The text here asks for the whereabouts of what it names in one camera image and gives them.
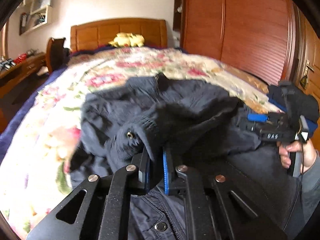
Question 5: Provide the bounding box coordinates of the dark navy jacket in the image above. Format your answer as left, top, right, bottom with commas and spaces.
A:
70, 74, 312, 239

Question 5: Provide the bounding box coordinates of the grey right sleeve forearm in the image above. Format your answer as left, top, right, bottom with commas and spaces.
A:
302, 151, 320, 224

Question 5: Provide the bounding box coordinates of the person's right hand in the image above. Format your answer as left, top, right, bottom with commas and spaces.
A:
277, 138, 318, 173

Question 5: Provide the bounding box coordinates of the floral quilt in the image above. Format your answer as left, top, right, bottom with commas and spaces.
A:
1, 47, 278, 239

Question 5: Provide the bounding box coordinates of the wooden louvered wardrobe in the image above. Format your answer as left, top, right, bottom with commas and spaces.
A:
173, 0, 298, 85

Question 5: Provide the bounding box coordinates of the wooden chair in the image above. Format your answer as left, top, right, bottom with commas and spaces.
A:
46, 37, 66, 74

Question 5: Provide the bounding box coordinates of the wooden desk cabinet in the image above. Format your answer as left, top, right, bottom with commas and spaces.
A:
0, 53, 46, 98

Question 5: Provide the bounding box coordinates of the red basket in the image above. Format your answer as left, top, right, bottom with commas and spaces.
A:
14, 53, 28, 64

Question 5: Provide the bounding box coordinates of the yellow Pikachu plush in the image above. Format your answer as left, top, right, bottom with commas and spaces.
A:
108, 33, 145, 47

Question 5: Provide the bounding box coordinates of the wooden headboard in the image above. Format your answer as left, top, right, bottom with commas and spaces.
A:
69, 17, 168, 53

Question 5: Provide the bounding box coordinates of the wooden door with handle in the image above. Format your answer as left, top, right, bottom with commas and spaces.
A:
293, 12, 320, 151

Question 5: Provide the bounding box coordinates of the white wall shelf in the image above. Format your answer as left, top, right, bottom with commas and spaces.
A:
19, 0, 53, 36

